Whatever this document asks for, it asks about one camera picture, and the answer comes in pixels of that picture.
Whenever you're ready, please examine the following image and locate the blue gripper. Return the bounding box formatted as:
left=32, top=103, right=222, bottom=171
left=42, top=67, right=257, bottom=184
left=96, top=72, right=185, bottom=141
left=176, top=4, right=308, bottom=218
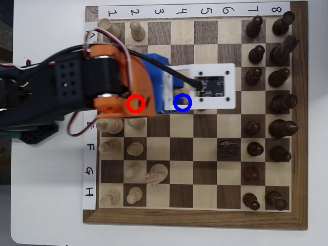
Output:
left=142, top=53, right=192, bottom=114

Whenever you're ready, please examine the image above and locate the light wooden king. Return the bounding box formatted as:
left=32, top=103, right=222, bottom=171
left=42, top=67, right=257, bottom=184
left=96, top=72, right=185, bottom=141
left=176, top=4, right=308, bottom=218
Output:
left=96, top=118, right=125, bottom=134

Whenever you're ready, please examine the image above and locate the white number label strip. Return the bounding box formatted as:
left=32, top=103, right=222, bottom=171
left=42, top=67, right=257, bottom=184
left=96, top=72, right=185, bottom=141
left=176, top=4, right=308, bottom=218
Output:
left=98, top=2, right=291, bottom=19

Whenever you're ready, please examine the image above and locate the light wooden rook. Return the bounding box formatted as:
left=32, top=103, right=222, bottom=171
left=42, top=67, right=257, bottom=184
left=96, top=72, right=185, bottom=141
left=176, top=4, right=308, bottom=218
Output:
left=99, top=189, right=121, bottom=209
left=98, top=17, right=122, bottom=39

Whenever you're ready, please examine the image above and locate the light wooden bishop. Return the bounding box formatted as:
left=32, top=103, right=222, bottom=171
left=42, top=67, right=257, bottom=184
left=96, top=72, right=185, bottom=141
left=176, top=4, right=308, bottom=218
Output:
left=98, top=139, right=121, bottom=157

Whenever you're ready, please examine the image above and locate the light wooden knight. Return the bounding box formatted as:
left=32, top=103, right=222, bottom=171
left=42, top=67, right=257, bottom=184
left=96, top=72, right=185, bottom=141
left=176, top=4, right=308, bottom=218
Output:
left=145, top=163, right=169, bottom=187

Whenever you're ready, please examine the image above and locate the dark wooden pawn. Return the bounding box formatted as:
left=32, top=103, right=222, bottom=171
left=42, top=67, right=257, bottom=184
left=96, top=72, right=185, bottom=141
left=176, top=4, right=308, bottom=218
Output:
left=245, top=15, right=264, bottom=39
left=245, top=120, right=262, bottom=136
left=248, top=45, right=265, bottom=64
left=242, top=192, right=261, bottom=212
left=242, top=166, right=259, bottom=181
left=244, top=67, right=263, bottom=86
left=247, top=141, right=264, bottom=157

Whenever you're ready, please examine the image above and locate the dark wooden knight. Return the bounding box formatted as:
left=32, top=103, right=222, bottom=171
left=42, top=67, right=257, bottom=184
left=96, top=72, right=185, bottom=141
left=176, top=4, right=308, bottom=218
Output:
left=269, top=34, right=299, bottom=65
left=217, top=139, right=241, bottom=157

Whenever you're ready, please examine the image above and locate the white letter label strip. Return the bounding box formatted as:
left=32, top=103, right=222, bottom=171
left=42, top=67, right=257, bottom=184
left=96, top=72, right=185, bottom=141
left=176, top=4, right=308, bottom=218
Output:
left=82, top=21, right=98, bottom=210

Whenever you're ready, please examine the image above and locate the dark wooden bishop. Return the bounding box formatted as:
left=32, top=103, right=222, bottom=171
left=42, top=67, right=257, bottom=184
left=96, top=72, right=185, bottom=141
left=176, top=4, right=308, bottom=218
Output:
left=268, top=68, right=291, bottom=88
left=269, top=145, right=292, bottom=162

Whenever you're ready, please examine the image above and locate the dark wooden queen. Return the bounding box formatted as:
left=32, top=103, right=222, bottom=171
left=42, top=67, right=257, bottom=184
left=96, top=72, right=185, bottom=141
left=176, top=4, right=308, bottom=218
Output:
left=269, top=94, right=298, bottom=115

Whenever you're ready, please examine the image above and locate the dark wooden king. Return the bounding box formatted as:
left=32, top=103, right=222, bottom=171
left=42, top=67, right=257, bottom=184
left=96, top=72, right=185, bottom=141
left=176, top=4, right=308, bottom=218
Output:
left=268, top=119, right=299, bottom=139

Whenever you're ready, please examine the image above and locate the dark wooden rook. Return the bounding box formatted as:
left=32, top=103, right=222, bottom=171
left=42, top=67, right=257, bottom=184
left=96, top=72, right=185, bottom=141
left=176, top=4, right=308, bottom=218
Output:
left=272, top=11, right=296, bottom=36
left=265, top=191, right=288, bottom=212

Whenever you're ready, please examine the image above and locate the wooden chessboard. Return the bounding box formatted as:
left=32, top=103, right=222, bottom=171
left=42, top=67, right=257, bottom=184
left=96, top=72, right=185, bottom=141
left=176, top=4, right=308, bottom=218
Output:
left=83, top=1, right=309, bottom=231

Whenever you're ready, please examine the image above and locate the green base part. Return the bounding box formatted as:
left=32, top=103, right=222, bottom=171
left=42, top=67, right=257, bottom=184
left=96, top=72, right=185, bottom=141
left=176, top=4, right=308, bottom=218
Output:
left=0, top=129, right=21, bottom=139

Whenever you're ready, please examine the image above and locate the white red servo wire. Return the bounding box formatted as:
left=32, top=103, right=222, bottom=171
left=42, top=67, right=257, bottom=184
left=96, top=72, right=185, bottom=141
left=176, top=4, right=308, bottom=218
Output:
left=67, top=112, right=89, bottom=136
left=83, top=28, right=134, bottom=95

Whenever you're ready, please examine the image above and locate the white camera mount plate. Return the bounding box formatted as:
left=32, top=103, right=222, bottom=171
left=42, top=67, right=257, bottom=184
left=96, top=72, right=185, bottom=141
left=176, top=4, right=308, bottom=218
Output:
left=162, top=63, right=236, bottom=111

